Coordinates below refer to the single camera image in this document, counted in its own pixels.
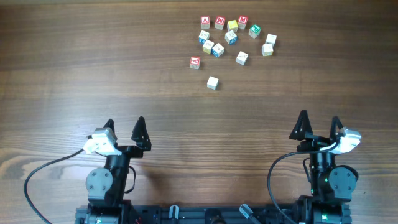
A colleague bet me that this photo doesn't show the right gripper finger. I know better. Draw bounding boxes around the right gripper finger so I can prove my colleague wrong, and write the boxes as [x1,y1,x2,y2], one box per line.
[289,110,313,140]
[329,116,343,142]

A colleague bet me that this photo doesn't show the white yellow-sided block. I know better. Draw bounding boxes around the white yellow-sided block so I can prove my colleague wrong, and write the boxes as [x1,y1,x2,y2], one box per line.
[262,44,274,56]
[202,40,214,54]

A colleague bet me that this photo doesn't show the plain white tower base block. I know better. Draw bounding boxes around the plain white tower base block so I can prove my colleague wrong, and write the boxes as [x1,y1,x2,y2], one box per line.
[207,76,219,90]

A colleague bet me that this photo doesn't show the white blue-sided block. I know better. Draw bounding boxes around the white blue-sided block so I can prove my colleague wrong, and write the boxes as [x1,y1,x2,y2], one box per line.
[211,43,224,58]
[224,30,238,45]
[198,30,210,44]

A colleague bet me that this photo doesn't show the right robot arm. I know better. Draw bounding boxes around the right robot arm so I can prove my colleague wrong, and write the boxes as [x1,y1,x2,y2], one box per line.
[289,110,361,223]

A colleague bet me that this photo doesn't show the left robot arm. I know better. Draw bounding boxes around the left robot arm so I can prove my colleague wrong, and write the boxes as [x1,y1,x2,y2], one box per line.
[75,116,152,224]

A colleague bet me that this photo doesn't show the white block far right upper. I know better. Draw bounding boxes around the white block far right upper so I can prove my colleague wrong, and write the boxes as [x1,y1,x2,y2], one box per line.
[266,34,277,46]

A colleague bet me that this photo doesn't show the green letter block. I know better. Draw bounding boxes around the green letter block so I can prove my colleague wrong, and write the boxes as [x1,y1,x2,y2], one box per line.
[248,24,261,39]

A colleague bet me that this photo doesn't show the red M block right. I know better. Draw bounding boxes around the red M block right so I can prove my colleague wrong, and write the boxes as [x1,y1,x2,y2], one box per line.
[237,16,248,29]

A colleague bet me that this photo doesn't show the red m block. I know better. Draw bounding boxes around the red m block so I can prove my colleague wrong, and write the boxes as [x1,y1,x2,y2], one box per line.
[214,16,225,30]
[237,16,248,29]

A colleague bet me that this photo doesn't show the yellow top block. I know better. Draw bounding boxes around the yellow top block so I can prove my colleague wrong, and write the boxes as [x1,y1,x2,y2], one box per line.
[227,20,239,32]

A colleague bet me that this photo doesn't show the red A block top row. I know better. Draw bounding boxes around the red A block top row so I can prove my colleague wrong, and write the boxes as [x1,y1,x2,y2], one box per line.
[200,16,210,29]

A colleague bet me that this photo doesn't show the red M block left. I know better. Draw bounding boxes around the red M block left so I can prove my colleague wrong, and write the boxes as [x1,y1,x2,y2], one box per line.
[214,16,225,30]

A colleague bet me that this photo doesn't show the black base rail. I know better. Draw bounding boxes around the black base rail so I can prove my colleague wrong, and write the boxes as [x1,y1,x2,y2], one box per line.
[74,203,352,224]

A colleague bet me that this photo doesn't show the right camera black cable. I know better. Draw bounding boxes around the right camera black cable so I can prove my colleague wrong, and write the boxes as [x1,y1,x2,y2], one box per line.
[267,142,338,224]

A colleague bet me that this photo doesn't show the camera black cable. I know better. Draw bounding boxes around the camera black cable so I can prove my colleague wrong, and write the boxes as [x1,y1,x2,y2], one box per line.
[23,148,85,224]
[267,142,338,224]

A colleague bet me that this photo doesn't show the left camera black cable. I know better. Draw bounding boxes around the left camera black cable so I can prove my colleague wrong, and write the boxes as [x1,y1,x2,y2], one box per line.
[23,148,85,224]

